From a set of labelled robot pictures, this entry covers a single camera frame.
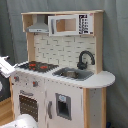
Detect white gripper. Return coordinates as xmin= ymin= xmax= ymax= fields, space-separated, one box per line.
xmin=0 ymin=56 xmax=15 ymax=78

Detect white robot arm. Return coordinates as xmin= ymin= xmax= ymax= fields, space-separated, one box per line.
xmin=0 ymin=56 xmax=38 ymax=128

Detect wooden toy kitchen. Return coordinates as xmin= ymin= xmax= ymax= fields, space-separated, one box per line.
xmin=10 ymin=10 xmax=115 ymax=128

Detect left red stove knob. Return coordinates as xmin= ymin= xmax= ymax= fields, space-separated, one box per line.
xmin=13 ymin=75 xmax=20 ymax=83

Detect red stove knob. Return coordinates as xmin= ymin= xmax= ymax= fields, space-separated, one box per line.
xmin=33 ymin=81 xmax=38 ymax=87
xmin=13 ymin=75 xmax=20 ymax=83

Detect black stovetop red burners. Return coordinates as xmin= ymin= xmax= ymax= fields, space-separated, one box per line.
xmin=20 ymin=61 xmax=57 ymax=72

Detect right red stove knob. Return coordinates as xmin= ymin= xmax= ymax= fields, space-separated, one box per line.
xmin=33 ymin=81 xmax=38 ymax=87

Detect toy oven door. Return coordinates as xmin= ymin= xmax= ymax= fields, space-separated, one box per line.
xmin=19 ymin=90 xmax=38 ymax=121

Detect grey range hood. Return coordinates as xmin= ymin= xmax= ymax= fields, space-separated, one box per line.
xmin=26 ymin=14 xmax=49 ymax=33

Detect grey toy sink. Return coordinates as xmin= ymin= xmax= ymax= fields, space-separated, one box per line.
xmin=53 ymin=67 xmax=93 ymax=81

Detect white cabinet door dispenser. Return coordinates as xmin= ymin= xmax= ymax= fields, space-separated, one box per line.
xmin=46 ymin=81 xmax=83 ymax=128

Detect black toy faucet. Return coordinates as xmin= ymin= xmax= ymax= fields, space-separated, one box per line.
xmin=76 ymin=50 xmax=96 ymax=71

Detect white toy microwave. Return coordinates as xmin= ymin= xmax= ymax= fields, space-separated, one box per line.
xmin=48 ymin=13 xmax=93 ymax=36

